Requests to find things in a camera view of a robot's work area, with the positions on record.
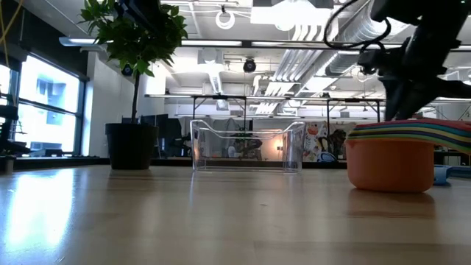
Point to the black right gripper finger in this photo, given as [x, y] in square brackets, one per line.
[393, 95]
[412, 99]

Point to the teal measuring cup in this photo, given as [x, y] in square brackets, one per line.
[404, 127]

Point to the purple measuring cup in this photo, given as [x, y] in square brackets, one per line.
[404, 134]

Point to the orange measuring cup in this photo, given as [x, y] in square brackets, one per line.
[390, 165]

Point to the small blue measuring cup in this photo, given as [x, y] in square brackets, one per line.
[441, 176]

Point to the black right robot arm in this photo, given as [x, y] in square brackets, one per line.
[423, 11]

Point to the clear plastic basket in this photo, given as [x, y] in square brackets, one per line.
[200, 158]

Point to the black-framed background table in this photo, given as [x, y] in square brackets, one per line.
[221, 97]
[353, 99]

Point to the ceiling strip light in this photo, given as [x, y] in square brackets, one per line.
[211, 43]

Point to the green leafy plant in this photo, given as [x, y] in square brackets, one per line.
[136, 44]

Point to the black plant pot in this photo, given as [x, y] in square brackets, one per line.
[130, 147]

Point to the large window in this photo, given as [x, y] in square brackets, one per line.
[48, 110]

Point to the black background workstation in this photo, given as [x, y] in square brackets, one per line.
[9, 112]

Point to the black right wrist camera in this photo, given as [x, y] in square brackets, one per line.
[375, 62]

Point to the silver ventilation duct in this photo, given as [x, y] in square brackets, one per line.
[357, 33]

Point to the colourful wall poster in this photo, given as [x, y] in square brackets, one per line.
[316, 140]

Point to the black dome ceiling camera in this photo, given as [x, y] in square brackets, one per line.
[127, 70]
[249, 66]

